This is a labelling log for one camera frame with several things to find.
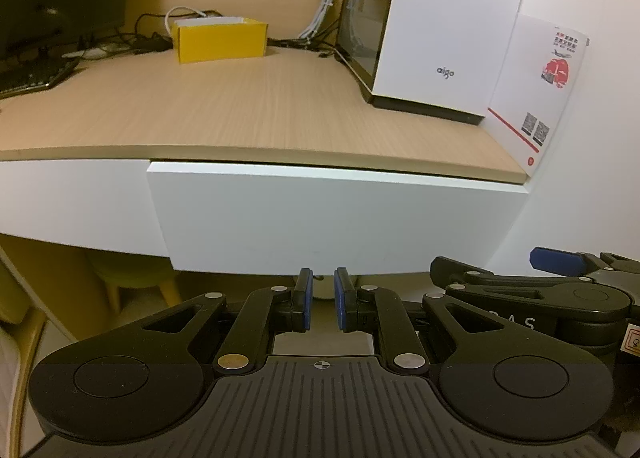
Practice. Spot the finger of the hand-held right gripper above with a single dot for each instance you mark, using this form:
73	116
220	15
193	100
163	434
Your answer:
480	283
555	259

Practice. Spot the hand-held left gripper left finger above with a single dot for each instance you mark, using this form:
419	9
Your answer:
307	303

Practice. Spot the yellow cardboard box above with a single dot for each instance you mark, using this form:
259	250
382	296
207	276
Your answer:
220	43

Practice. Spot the white computer case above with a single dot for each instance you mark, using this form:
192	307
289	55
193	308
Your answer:
440	13

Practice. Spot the black keyboard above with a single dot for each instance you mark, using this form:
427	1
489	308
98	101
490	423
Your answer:
35	76

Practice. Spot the white desk drawer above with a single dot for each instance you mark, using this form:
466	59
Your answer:
75	203
325	218

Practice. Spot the green stool with yellow legs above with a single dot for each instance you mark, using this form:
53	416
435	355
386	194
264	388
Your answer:
130	264

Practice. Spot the white power strip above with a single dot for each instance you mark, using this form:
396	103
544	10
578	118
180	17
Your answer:
102	52

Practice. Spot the white card with red print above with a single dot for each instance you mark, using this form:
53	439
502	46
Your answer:
520	88

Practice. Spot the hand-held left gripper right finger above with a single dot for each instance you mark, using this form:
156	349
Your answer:
341	298

